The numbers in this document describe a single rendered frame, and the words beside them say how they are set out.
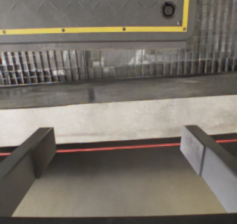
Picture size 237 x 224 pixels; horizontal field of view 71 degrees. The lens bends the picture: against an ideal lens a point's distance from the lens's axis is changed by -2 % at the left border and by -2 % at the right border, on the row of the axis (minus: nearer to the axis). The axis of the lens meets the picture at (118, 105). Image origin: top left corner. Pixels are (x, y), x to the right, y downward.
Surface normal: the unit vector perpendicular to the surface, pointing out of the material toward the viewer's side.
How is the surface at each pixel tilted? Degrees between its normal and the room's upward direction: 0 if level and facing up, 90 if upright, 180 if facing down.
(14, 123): 0
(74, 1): 0
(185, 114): 2
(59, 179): 75
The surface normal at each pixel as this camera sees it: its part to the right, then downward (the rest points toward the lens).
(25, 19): 0.01, 0.28
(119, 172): -0.06, -0.85
